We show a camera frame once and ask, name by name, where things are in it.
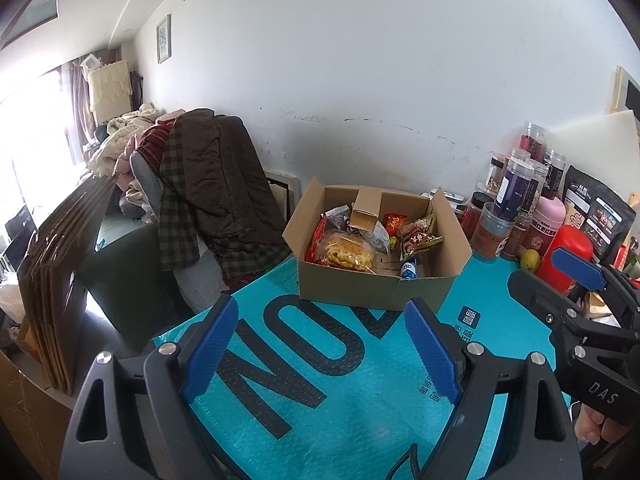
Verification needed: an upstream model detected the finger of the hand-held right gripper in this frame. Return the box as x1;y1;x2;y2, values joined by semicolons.
507;269;601;361
551;246;640;328

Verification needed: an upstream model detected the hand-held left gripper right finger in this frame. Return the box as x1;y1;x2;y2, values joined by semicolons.
403;298;584;480

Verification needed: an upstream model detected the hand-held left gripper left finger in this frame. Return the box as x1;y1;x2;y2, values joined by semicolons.
60;293;240;480

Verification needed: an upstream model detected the cardboard box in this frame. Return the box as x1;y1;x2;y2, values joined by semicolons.
282;176;474;314

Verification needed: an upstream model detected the green red snack packet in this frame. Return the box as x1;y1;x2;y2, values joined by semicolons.
398;213;445;256

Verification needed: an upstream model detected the white printed pouch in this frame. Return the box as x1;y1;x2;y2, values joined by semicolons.
357;222;391;254

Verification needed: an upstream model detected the yellow ring snack packet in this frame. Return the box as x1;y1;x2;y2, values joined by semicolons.
317;232;377;275

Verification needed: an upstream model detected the small red candy packet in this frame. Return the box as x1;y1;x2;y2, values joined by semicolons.
383;213;407;239

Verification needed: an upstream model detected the large red snack packet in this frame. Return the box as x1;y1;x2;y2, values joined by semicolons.
304;214;331;264

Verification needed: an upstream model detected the kraft window box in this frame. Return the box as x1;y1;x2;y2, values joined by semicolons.
348;185;385;234

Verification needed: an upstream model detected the person's right hand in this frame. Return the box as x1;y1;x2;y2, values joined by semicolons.
574;402;640;446

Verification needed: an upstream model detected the red canister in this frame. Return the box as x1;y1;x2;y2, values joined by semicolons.
537;224;594;296

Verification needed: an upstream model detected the pink jar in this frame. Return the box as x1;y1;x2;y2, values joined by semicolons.
527;196;568;256

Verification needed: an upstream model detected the black stand-up pouch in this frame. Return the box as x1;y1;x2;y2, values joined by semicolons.
562;164;629;266

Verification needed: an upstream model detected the slim brown spice jar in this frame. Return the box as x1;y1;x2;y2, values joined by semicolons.
502;214;534;261

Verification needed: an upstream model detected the clear jar of brown powder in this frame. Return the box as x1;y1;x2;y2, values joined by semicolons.
472;202;516;261

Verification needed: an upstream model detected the teal bubble mat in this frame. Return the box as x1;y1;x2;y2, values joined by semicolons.
150;239;576;480

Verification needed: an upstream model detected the clear jar of cereal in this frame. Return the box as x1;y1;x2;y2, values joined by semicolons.
527;160;549;202

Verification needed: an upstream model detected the clear jar with dark label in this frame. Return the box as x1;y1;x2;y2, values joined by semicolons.
542;148;569;200

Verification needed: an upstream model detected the dark green chair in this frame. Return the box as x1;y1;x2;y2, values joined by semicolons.
78;222;201;357

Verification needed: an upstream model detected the tall dark blue label jar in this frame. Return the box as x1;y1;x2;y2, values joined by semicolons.
492;158;536;221

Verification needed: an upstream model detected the dark red black-lid jar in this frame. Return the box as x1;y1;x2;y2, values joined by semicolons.
462;192;494;241

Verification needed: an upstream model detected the clear jar of mixed nuts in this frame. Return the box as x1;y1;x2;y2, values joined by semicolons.
484;152;511;196

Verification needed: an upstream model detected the clear jar of red dates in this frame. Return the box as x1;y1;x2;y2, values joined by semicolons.
519;121;549;161

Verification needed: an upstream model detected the brown quilted jacket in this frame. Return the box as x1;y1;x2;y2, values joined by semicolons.
158;108;292;282

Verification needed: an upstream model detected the grey foil snack packet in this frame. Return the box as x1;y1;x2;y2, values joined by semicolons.
322;204;354;234

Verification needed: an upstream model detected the stack of flat cardboards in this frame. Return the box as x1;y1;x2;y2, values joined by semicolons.
17;174;117;392

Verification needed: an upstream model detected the grey chair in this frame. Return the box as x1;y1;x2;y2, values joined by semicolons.
128;152;232;312

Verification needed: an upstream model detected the wooden framed board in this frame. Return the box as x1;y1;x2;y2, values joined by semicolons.
604;65;640;116

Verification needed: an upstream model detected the brown cardboard carton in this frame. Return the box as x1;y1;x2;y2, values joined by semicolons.
0;349;77;480

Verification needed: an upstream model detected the beige clothes pile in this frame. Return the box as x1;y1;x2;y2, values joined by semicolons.
84;102;186;197

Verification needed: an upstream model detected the brown curtain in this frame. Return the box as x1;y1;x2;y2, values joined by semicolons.
59;49;126;167

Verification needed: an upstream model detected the beige hanging cloth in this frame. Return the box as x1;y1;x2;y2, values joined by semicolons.
87;58;135;126

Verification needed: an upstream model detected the bright window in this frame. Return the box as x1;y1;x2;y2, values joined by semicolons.
0;69;81;222

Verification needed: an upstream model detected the ceiling vent panel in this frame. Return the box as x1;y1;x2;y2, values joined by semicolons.
9;0;59;37

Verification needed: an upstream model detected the leaning picture frame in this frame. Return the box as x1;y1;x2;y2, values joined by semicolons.
263;167;302;222

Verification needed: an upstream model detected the wall picture frame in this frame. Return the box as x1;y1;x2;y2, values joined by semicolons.
156;13;172;65

